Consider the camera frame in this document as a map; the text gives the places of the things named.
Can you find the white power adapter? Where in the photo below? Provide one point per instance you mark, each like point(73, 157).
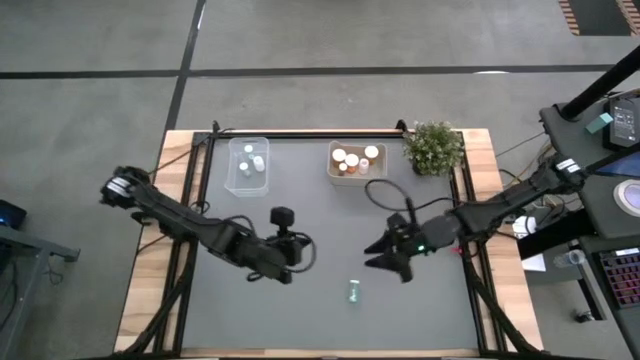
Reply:
point(523, 226)

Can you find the grey metal desk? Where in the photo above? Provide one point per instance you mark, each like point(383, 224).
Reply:
point(30, 245)

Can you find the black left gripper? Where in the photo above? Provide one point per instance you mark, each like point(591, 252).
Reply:
point(285, 250)

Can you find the dark grey desk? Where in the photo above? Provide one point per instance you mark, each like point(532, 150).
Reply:
point(575, 200)
point(625, 335)

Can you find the orange pill bottle white cap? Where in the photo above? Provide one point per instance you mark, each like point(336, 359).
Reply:
point(371, 151)
point(339, 155)

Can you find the small teal box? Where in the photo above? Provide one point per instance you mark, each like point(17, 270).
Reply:
point(599, 123)

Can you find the green potted plant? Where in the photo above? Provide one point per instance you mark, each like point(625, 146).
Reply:
point(432, 150)

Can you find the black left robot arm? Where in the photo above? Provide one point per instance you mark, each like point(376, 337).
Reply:
point(200, 230)

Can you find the clear plastic bin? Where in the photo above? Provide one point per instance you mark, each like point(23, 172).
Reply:
point(240, 185)

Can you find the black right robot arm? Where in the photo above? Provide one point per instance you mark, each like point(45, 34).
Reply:
point(500, 204)

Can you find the backlit keyboard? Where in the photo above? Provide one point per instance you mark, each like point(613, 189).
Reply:
point(622, 280)

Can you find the beige plastic bin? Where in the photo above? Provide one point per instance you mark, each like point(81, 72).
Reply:
point(378, 172)

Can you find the clear water bottle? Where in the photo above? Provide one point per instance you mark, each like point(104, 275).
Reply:
point(570, 258)

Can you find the grey table mat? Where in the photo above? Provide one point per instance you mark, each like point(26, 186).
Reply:
point(425, 320)

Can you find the white paper sheet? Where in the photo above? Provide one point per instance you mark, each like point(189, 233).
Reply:
point(535, 263)

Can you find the tablet with blue screen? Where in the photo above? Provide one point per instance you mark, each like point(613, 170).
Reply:
point(625, 167)

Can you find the round white device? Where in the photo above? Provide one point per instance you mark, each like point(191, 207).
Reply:
point(631, 197)

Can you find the large orange pill bottle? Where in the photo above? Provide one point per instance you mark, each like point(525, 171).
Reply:
point(351, 161)

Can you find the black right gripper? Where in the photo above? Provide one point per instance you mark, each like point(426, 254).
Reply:
point(407, 242)

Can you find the black device blue light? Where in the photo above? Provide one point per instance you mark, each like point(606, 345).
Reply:
point(10, 215)

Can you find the dark rug striped edges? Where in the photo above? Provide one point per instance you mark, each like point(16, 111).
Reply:
point(600, 15)

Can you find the black pole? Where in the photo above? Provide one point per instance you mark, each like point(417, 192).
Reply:
point(600, 85)

